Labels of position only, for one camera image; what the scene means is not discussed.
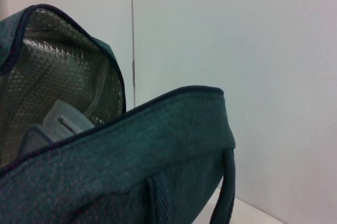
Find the dark teal insulated lunch bag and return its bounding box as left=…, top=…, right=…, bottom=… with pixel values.
left=0, top=4, right=236, bottom=224

